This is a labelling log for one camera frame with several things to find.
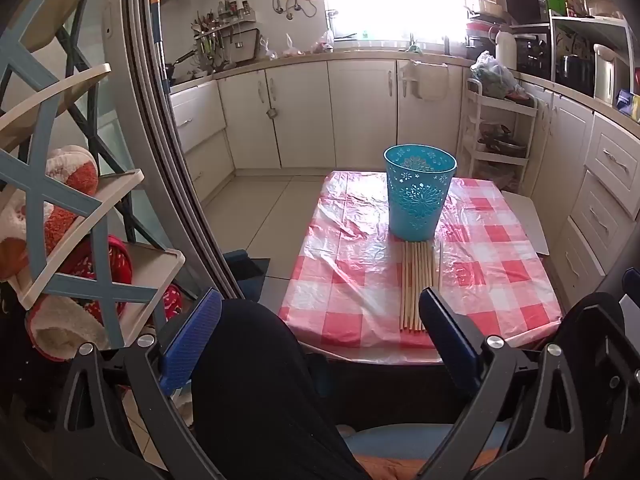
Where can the black microwave oven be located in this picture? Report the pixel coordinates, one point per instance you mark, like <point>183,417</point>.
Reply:
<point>525,7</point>

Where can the white thermos jug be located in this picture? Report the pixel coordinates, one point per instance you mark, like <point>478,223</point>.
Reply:
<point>505,50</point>

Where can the person's left leg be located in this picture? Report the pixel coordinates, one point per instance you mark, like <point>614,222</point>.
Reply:
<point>260,385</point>

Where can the wall utensil rack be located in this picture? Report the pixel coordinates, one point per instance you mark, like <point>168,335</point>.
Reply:
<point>220,35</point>

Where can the plastic bag of greens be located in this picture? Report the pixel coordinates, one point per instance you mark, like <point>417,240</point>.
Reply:
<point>492,75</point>

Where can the red patterned slipper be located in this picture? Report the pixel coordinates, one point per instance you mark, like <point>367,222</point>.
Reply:
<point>117,265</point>

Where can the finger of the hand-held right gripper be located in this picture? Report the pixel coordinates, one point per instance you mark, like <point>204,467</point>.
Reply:
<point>625,385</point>

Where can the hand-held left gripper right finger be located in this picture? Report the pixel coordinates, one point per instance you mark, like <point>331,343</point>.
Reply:
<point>447,330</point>

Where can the stack of pots and dishes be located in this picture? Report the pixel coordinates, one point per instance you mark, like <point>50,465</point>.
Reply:
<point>482,20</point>

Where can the black frying pan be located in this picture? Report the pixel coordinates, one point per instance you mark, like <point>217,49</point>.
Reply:
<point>177,67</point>

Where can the green box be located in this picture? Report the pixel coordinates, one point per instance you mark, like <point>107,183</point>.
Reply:
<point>555,0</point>

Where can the black cooking pot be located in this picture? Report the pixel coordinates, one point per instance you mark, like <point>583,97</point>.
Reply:
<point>575,75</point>

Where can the lidded pot in cart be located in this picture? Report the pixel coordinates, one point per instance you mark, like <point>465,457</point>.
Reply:
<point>502,145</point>

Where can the cream lower kitchen cabinets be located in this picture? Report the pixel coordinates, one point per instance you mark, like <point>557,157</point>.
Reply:
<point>300,110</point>

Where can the white rolling storage cart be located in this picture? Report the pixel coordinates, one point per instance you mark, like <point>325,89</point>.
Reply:
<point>470,125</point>

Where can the white water boiler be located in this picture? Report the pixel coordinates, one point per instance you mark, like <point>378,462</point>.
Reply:
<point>607,75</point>

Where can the cream and blue shoe rack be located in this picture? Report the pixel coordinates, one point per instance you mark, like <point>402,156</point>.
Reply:
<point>30,170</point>

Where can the red white checkered tablecloth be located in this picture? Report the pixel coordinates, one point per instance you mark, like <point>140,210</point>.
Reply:
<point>350,270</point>

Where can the blue carton box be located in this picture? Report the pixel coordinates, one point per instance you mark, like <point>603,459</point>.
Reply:
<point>627,102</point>

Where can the white flat board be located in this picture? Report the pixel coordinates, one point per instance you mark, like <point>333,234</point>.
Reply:
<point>525,220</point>

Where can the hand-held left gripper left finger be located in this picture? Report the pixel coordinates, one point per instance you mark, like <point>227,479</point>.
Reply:
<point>192,330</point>

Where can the clear plastic bag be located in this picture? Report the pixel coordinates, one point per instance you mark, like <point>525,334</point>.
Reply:
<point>292,49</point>
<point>269,51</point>
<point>322,45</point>

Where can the orange white plush slipper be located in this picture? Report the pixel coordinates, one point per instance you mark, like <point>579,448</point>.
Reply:
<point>65,175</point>

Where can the white countertop shelf stand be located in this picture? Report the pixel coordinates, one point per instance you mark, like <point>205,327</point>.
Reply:
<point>590,22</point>

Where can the black toaster oven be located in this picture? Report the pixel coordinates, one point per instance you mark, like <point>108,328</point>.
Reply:
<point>532,57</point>

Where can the set of wooden chopsticks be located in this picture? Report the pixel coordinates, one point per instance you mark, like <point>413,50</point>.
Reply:
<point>412,285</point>

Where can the white hanging door bin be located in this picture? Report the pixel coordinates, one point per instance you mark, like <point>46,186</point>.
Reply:
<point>425,80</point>

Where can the grey sliding door frame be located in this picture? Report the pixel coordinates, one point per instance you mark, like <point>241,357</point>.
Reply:
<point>165,160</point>

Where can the blue perforated plastic basket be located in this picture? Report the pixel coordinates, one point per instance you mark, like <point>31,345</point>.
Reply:
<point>420,200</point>

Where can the blue seat cushion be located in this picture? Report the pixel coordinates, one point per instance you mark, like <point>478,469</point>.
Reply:
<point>400,440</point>

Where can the dark blue floor mat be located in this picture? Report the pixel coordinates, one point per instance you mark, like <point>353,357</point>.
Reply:
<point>247,270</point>

